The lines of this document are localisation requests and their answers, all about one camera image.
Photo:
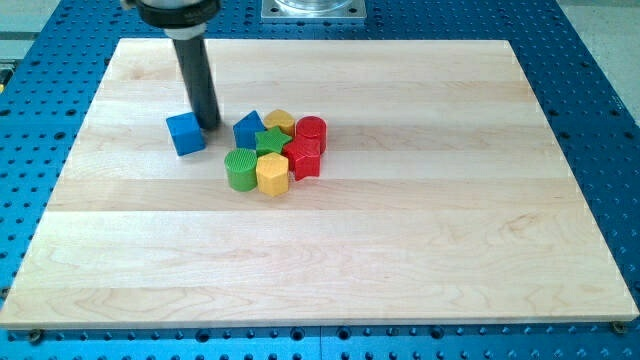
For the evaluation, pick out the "blue triangular prism block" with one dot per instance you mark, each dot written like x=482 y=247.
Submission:
x=246 y=129

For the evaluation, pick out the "yellow cylinder block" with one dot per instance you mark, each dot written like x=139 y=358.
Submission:
x=281 y=119

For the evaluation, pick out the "blue wooden cube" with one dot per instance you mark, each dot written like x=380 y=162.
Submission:
x=185 y=133

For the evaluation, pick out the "red cylinder block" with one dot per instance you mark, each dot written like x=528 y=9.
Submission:
x=313 y=128

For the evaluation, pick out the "light wooden board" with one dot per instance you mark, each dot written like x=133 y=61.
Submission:
x=443 y=198

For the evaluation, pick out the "left corner board clamp screw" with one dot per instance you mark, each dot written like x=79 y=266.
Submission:
x=35 y=336

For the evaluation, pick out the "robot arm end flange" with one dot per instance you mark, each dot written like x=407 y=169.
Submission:
x=179 y=19

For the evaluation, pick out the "yellow hexagonal block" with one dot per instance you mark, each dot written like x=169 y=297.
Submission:
x=272 y=173

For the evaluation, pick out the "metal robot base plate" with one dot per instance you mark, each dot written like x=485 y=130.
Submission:
x=313 y=10

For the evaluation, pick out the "corner board clamp screw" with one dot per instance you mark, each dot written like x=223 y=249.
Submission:
x=619 y=327
x=35 y=336

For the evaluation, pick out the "right corner board clamp screw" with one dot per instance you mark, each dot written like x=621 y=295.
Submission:
x=619 y=327

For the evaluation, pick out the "green star block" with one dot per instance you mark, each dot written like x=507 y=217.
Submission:
x=271 y=141

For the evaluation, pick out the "red star-shaped block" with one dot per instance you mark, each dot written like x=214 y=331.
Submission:
x=304 y=157

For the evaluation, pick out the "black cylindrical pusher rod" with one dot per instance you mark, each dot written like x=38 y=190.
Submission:
x=196 y=72

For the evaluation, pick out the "green cylinder block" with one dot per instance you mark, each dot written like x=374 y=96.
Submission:
x=240 y=165

